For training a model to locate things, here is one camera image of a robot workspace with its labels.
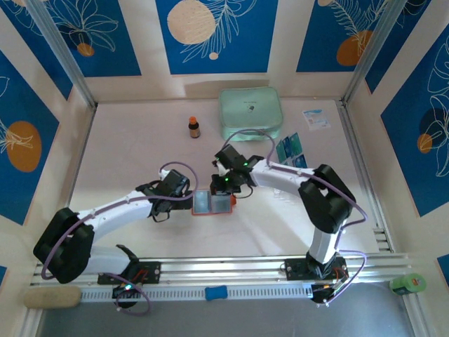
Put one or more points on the pale blue credit card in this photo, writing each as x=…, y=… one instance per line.
x=201, y=203

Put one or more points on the orange card holder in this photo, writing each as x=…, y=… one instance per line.
x=210, y=207

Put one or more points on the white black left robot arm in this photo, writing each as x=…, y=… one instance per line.
x=115, y=212

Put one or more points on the clear plastic card box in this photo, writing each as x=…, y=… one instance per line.
x=279, y=194

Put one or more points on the teal VIP credit card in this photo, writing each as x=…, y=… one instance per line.
x=281, y=149
x=297, y=141

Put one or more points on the brown bottle orange cap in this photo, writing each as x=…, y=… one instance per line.
x=194, y=131

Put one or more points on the mint green zip pouch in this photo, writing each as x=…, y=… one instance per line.
x=250, y=109

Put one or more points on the blue foil packets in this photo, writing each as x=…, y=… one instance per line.
x=298, y=161

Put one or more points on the white blue sachet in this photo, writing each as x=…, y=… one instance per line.
x=315, y=120

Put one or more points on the blue clip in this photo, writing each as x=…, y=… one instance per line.
x=216, y=293

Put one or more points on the black base connector box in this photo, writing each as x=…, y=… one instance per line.
x=122, y=291
x=321, y=293

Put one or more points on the beige foam pad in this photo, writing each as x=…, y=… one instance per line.
x=49, y=297

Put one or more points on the green roll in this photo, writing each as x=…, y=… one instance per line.
x=408, y=283

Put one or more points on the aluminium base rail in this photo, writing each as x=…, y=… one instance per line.
x=224, y=268

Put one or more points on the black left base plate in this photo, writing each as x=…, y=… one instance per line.
x=152, y=272

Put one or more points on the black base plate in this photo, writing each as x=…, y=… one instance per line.
x=294, y=269
x=152, y=272

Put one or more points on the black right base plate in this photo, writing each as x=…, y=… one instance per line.
x=294, y=269

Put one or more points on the aluminium side rail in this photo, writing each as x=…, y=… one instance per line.
x=354, y=140

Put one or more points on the aluminium corner post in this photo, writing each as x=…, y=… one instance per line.
x=61, y=49
x=377, y=49

